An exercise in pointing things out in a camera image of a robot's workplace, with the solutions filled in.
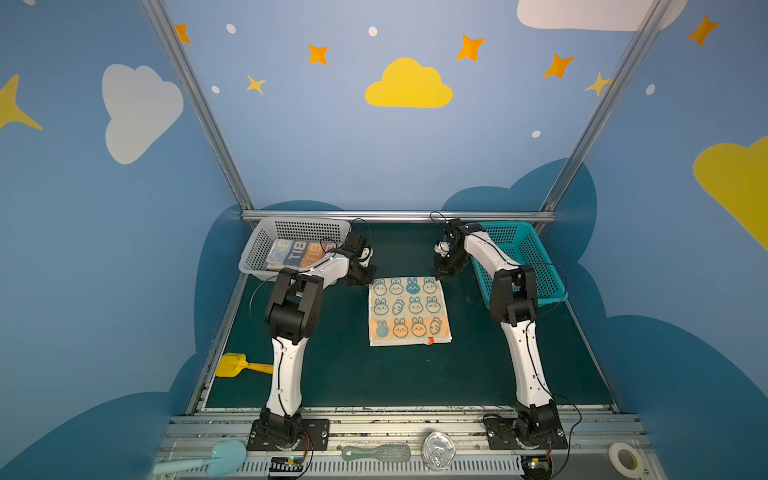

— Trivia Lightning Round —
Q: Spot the blue patterned towel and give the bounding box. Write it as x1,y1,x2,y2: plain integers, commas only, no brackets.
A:
368,276,453,347

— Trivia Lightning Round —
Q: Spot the cream rabbit lettered towel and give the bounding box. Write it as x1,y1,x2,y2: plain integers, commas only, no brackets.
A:
265,239,337,271

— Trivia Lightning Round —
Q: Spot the white perforated plastic basket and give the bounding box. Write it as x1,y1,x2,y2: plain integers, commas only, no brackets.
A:
238,216,351,280

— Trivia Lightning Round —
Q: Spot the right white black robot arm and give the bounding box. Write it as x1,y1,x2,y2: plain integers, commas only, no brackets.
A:
434,219,562,449

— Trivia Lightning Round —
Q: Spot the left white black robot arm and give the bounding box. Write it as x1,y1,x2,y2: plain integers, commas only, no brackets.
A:
256,246,376,449

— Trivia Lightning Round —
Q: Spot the teal perforated plastic basket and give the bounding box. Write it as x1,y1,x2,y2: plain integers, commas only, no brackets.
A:
480,221,568,306

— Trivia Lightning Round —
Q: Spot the yellow plastic scoop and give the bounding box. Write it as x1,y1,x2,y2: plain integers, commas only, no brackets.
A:
214,353,274,378

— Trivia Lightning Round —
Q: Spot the green plastic brush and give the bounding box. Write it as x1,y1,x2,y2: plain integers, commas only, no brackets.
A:
341,444,412,463

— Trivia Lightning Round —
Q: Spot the left small circuit board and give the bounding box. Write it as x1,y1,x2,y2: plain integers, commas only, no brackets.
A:
266,457,305,479

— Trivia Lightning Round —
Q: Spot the small circuit board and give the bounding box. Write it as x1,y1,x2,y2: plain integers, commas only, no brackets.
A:
266,457,305,479
521,456,552,480

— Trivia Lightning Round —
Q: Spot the right small circuit board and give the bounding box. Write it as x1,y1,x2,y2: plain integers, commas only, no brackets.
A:
521,456,552,480

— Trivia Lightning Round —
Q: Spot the white tape roll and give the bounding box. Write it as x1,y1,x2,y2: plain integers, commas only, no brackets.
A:
608,442,646,479

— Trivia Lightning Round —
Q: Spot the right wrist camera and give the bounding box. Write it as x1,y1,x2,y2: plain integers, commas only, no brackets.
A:
445,218,466,246

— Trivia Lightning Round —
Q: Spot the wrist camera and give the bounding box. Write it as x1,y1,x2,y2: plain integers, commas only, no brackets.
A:
341,232,369,258
445,218,466,246

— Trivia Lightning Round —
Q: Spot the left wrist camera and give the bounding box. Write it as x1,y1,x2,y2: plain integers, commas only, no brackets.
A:
341,232,369,258

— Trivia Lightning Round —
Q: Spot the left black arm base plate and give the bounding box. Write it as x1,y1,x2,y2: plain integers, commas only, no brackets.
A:
246,419,330,452

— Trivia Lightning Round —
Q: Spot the aluminium front rail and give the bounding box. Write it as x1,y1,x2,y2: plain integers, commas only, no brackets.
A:
149,407,666,479

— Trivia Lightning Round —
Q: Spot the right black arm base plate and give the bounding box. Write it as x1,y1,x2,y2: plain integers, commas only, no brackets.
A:
482,414,569,450

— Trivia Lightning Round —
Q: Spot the aluminium frame left post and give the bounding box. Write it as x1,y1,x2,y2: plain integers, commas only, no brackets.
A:
141,0,253,210

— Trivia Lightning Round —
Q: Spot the aluminium frame post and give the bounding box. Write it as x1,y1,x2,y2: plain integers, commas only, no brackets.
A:
141,0,253,210
539,0,673,216

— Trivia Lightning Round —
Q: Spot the aluminium frame right post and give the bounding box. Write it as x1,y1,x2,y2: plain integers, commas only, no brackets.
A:
539,0,673,216

